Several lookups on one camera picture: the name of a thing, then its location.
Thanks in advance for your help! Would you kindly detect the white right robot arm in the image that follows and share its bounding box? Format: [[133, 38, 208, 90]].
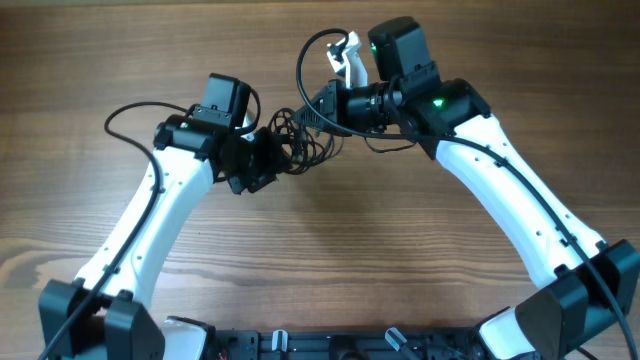
[[295, 16, 639, 359]]

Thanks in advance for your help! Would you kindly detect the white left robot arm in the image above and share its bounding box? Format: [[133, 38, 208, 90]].
[[38, 74, 289, 359]]

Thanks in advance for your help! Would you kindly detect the thick black right camera cable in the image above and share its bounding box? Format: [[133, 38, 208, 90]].
[[295, 28, 640, 360]]

